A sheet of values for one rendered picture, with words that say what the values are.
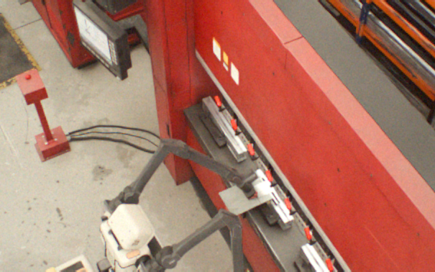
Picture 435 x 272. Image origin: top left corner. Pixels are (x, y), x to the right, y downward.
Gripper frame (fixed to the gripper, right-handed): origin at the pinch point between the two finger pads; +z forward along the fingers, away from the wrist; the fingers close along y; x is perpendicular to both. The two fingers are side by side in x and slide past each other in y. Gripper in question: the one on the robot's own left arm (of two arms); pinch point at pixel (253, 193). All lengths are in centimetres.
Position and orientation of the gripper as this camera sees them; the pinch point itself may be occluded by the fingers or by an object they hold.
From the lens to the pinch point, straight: 398.4
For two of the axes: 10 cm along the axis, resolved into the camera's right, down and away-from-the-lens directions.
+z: 4.2, 3.7, 8.3
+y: -4.5, -7.1, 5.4
